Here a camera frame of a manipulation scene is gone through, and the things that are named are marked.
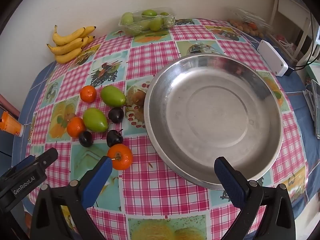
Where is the dark cherry with stem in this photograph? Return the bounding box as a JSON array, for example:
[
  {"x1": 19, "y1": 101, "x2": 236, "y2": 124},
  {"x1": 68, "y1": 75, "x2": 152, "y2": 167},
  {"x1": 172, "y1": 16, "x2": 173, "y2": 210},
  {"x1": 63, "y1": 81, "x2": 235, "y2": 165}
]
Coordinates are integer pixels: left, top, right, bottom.
[{"x1": 106, "y1": 129, "x2": 124, "y2": 148}]

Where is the white chair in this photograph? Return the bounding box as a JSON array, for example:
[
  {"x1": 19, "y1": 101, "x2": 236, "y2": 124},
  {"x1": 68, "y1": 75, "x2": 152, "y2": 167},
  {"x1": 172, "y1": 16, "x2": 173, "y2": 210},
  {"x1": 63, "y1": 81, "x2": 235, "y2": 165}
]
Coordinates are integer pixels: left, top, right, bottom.
[{"x1": 270, "y1": 0, "x2": 313, "y2": 60}]

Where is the pile of brown longans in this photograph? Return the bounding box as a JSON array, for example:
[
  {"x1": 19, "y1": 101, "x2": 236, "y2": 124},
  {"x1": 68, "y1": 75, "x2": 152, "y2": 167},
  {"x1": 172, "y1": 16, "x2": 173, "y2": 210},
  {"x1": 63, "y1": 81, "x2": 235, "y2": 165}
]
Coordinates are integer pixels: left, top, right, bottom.
[{"x1": 230, "y1": 20, "x2": 264, "y2": 37}]

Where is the black cable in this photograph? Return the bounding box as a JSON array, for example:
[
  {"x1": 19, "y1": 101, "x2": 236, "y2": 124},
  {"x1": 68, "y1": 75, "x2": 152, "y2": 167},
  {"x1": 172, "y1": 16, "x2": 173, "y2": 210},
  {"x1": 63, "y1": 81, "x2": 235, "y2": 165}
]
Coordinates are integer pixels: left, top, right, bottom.
[{"x1": 295, "y1": 10, "x2": 320, "y2": 70}]

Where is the round metal plate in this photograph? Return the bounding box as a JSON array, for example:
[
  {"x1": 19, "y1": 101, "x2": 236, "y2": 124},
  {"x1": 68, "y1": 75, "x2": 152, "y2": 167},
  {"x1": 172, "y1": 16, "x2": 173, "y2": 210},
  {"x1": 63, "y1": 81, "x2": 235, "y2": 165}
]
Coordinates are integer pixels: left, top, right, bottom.
[{"x1": 144, "y1": 54, "x2": 284, "y2": 190}]

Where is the checkered fruit tablecloth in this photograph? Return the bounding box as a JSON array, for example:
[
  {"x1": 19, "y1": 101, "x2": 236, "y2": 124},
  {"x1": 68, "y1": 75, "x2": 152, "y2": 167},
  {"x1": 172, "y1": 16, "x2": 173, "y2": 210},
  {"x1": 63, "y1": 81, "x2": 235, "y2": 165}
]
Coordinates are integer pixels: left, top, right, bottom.
[{"x1": 11, "y1": 17, "x2": 320, "y2": 240}]

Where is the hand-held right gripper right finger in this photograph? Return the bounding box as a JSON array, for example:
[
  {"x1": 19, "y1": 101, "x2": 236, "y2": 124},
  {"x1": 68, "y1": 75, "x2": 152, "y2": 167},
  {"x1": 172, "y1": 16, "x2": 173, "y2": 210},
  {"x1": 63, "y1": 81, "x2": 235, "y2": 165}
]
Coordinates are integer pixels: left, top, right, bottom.
[{"x1": 214, "y1": 156, "x2": 296, "y2": 240}]

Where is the green mango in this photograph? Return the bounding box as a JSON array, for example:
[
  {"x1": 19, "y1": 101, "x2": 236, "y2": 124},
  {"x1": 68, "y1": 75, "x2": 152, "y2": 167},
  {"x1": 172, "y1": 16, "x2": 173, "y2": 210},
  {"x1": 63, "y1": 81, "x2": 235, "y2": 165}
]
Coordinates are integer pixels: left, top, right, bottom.
[
  {"x1": 83, "y1": 108, "x2": 109, "y2": 132},
  {"x1": 100, "y1": 85, "x2": 126, "y2": 106}
]

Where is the banana bunch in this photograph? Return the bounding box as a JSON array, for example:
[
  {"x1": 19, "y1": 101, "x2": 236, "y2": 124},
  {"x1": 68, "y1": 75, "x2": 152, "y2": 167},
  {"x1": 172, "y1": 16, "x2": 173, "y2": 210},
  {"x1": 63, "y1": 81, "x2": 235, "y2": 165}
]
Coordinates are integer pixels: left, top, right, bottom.
[{"x1": 47, "y1": 25, "x2": 97, "y2": 64}]

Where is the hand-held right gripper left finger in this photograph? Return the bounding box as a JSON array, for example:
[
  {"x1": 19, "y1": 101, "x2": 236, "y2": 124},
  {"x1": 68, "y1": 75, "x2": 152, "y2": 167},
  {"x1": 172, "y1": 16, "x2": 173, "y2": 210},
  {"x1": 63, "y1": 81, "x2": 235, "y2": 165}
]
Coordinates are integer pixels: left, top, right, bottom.
[{"x1": 30, "y1": 156, "x2": 113, "y2": 240}]

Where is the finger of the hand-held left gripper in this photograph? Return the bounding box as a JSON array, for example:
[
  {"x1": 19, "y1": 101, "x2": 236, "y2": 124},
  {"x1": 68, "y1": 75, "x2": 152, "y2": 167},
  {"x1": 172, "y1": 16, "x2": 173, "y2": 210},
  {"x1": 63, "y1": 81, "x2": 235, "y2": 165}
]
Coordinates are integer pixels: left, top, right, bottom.
[
  {"x1": 11, "y1": 155, "x2": 37, "y2": 173},
  {"x1": 37, "y1": 147, "x2": 58, "y2": 168}
]

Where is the pile of packed jujubes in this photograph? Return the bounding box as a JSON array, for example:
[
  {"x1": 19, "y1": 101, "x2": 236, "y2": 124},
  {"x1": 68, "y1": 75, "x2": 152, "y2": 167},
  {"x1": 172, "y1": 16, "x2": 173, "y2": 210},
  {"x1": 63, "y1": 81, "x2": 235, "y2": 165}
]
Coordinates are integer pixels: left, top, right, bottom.
[{"x1": 121, "y1": 9, "x2": 173, "y2": 32}]

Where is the teal-edged box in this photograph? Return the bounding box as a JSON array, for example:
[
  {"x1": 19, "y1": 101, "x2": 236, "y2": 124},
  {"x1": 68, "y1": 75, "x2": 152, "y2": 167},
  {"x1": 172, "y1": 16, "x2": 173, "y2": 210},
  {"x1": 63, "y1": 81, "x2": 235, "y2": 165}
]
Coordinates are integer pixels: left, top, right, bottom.
[{"x1": 306, "y1": 64, "x2": 320, "y2": 85}]

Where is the tangerine with stem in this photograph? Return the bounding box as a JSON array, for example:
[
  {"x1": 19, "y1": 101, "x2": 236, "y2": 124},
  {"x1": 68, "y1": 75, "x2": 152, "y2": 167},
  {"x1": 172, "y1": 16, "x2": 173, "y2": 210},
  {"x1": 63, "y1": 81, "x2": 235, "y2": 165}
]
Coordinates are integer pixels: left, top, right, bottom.
[{"x1": 107, "y1": 144, "x2": 133, "y2": 171}]

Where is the pink checkered tablecloth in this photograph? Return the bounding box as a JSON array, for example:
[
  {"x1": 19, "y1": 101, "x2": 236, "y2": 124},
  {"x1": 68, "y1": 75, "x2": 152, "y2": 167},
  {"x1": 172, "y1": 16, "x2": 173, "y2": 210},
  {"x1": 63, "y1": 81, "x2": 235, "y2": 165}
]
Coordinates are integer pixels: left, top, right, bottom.
[{"x1": 25, "y1": 17, "x2": 309, "y2": 240}]

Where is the white plastic box device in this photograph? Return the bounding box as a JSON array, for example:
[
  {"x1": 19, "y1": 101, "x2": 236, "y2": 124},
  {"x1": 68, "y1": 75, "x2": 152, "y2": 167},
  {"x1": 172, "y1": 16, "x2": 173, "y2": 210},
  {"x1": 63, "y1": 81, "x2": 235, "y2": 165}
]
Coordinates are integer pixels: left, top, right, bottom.
[{"x1": 257, "y1": 39, "x2": 289, "y2": 77}]

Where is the clear plastic clamshell container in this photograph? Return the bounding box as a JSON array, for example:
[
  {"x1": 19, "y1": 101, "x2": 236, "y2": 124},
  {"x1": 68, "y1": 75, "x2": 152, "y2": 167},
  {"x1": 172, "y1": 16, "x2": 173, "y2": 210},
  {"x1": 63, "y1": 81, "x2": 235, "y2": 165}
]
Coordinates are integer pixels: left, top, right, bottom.
[{"x1": 229, "y1": 7, "x2": 273, "y2": 38}]

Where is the clear bag with white string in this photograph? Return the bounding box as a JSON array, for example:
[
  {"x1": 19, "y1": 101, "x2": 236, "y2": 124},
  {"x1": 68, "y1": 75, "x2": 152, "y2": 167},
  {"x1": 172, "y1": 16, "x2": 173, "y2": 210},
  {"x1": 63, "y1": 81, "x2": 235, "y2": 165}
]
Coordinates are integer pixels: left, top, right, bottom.
[{"x1": 276, "y1": 36, "x2": 295, "y2": 55}]

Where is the clear plastic fruit tray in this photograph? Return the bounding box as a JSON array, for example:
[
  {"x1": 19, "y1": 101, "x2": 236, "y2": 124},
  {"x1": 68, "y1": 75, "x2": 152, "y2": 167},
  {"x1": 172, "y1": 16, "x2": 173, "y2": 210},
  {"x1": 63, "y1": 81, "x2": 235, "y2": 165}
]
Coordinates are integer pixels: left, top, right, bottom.
[{"x1": 118, "y1": 7, "x2": 176, "y2": 36}]

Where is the dark plum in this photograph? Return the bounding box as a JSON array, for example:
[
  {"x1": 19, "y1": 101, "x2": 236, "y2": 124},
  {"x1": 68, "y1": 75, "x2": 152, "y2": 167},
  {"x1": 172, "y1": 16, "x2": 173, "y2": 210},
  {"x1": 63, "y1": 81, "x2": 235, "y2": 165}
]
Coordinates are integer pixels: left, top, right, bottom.
[
  {"x1": 79, "y1": 131, "x2": 93, "y2": 147},
  {"x1": 108, "y1": 107, "x2": 125, "y2": 124}
]

